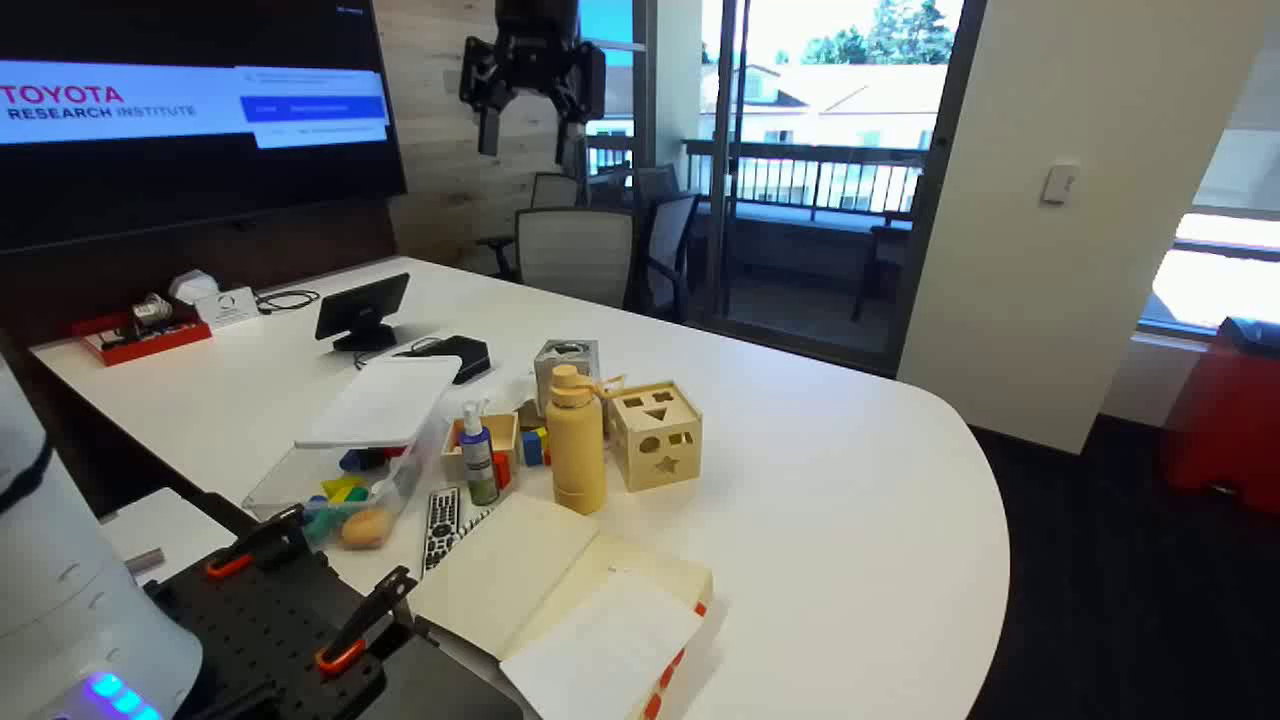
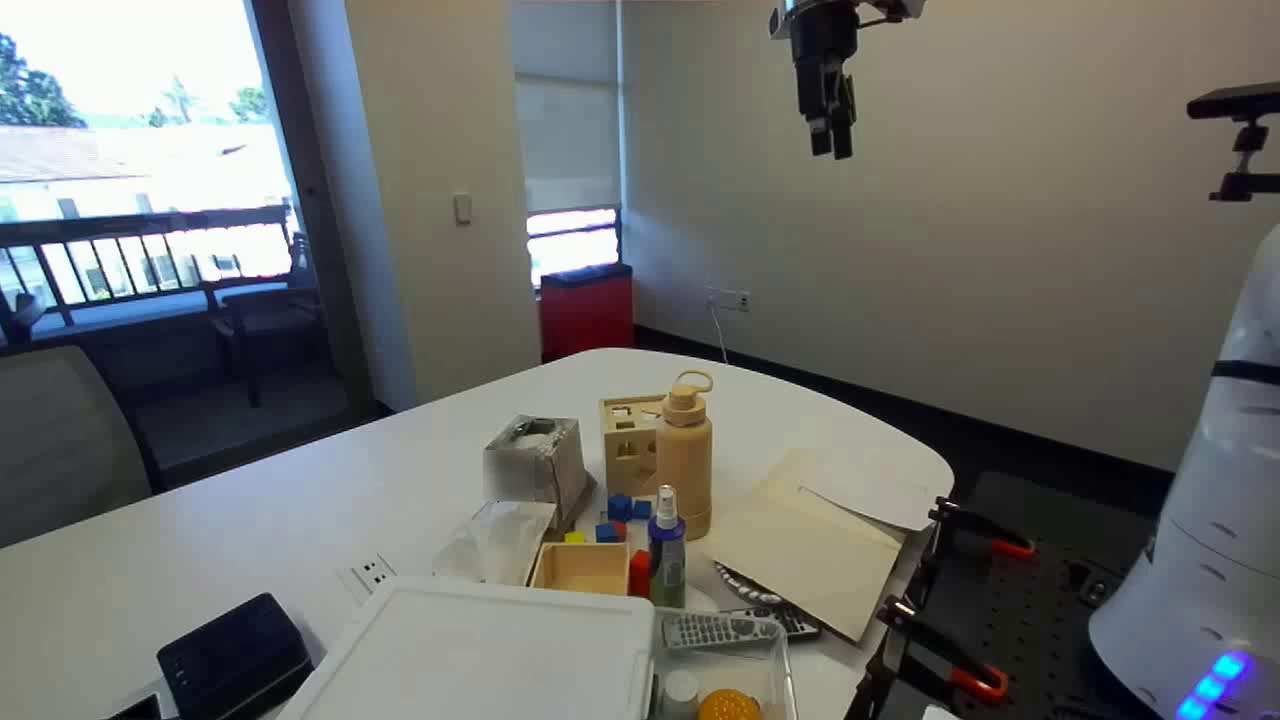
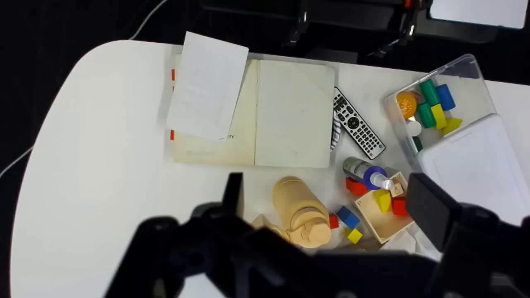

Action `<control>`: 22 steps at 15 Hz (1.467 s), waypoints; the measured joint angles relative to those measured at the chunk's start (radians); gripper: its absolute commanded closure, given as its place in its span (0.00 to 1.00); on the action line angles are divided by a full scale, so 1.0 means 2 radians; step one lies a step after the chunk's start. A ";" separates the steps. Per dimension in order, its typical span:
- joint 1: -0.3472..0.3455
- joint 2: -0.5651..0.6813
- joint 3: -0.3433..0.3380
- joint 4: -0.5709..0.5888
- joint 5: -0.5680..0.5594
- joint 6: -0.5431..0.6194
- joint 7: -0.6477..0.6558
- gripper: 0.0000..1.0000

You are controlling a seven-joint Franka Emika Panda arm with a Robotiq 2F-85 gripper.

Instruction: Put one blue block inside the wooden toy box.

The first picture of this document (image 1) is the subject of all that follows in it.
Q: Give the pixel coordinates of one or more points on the black flat pad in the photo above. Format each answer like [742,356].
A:
[469,355]

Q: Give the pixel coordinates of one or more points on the open cardboard box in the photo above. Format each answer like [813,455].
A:
[582,627]

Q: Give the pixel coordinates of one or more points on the small glue bottle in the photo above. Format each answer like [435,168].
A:
[478,462]

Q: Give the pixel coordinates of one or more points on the wall mounted tv screen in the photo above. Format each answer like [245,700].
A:
[152,112]

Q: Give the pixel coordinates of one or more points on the clear plastic storage bin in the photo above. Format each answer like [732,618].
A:
[359,462]

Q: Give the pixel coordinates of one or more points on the grey office chair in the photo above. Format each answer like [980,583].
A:
[625,258]

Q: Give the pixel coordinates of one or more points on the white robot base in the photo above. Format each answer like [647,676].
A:
[79,632]

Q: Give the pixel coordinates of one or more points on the red armchair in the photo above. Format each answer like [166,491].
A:
[1226,422]

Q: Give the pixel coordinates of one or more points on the red tray with parts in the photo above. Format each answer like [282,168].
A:
[146,328]

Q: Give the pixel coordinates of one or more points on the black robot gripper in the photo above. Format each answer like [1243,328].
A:
[538,48]

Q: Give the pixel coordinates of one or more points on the black perforated clamp plate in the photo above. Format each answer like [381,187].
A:
[268,651]

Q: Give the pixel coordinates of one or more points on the wooden shape sorter box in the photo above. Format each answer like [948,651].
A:
[657,435]

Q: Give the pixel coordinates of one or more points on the grey small box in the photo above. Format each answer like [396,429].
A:
[552,355]

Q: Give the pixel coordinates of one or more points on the white charger adapter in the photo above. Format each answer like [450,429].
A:
[208,299]

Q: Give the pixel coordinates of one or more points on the white wall switch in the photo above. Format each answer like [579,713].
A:
[1056,180]

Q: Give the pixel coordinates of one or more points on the white paper sheet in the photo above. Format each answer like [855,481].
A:
[160,532]

